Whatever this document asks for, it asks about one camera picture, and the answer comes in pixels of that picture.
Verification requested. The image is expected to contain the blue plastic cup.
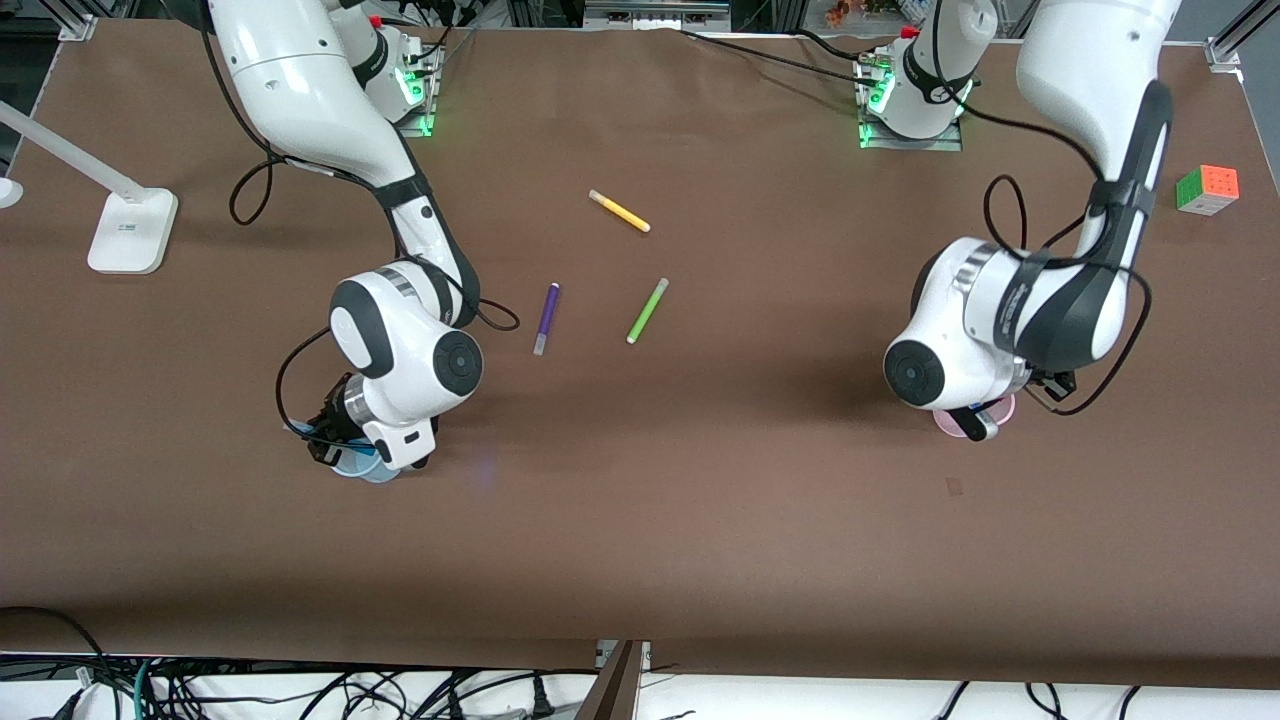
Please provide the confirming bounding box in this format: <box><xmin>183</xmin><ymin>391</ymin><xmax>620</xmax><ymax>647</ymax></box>
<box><xmin>326</xmin><ymin>442</ymin><xmax>407</xmax><ymax>485</ymax></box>

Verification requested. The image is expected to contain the pink plastic cup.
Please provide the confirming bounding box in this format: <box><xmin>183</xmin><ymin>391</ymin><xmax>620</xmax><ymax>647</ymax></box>
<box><xmin>932</xmin><ymin>394</ymin><xmax>1017</xmax><ymax>441</ymax></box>

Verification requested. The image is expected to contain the purple marker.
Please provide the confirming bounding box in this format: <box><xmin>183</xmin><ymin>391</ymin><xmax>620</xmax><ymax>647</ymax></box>
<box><xmin>533</xmin><ymin>283</ymin><xmax>561</xmax><ymax>357</ymax></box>

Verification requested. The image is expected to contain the colourful puzzle cube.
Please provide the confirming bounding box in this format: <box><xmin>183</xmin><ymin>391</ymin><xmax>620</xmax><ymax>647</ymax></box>
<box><xmin>1175</xmin><ymin>164</ymin><xmax>1241</xmax><ymax>217</ymax></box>

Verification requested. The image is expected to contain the white lamp stand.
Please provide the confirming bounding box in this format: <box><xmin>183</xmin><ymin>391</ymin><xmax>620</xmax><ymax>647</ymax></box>
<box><xmin>0</xmin><ymin>100</ymin><xmax>180</xmax><ymax>276</ymax></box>

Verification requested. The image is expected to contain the green marker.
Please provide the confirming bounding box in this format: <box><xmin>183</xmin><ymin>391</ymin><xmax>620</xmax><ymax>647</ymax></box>
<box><xmin>626</xmin><ymin>278</ymin><xmax>670</xmax><ymax>346</ymax></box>

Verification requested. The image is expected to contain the yellow marker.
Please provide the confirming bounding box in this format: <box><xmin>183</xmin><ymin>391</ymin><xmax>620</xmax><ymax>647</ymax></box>
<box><xmin>588</xmin><ymin>189</ymin><xmax>652</xmax><ymax>234</ymax></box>

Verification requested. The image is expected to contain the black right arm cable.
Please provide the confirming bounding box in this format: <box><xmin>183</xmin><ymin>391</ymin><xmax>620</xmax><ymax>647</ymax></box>
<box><xmin>228</xmin><ymin>150</ymin><xmax>522</xmax><ymax>443</ymax></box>

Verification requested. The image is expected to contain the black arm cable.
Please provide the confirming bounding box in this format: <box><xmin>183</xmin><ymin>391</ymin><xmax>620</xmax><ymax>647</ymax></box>
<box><xmin>928</xmin><ymin>0</ymin><xmax>1155</xmax><ymax>418</ymax></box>
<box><xmin>228</xmin><ymin>150</ymin><xmax>522</xmax><ymax>443</ymax></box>

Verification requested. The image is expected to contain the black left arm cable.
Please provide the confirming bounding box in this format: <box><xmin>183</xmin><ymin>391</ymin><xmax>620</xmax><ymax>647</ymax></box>
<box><xmin>928</xmin><ymin>0</ymin><xmax>1155</xmax><ymax>418</ymax></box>

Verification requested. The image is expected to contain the black cable bundle under table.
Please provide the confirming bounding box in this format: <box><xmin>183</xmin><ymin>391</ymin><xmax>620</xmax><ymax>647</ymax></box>
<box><xmin>0</xmin><ymin>606</ymin><xmax>601</xmax><ymax>720</ymax></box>

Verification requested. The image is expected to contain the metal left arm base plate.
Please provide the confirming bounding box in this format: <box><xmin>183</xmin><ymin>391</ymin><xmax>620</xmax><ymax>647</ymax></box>
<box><xmin>857</xmin><ymin>52</ymin><xmax>965</xmax><ymax>153</ymax></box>

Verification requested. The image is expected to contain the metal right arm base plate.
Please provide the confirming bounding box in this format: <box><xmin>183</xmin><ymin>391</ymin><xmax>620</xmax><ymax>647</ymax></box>
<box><xmin>392</xmin><ymin>42</ymin><xmax>443</xmax><ymax>139</ymax></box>

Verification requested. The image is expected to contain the metal table frame post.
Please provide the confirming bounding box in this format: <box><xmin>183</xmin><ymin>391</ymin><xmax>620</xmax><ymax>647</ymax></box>
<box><xmin>574</xmin><ymin>640</ymin><xmax>653</xmax><ymax>720</ymax></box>

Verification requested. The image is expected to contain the black cable on table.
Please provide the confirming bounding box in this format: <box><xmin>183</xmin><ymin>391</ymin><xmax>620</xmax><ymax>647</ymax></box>
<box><xmin>678</xmin><ymin>28</ymin><xmax>883</xmax><ymax>85</ymax></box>

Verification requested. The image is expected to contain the aluminium frame profile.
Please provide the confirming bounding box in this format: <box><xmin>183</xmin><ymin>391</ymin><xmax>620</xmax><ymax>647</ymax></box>
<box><xmin>583</xmin><ymin>0</ymin><xmax>733</xmax><ymax>33</ymax></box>

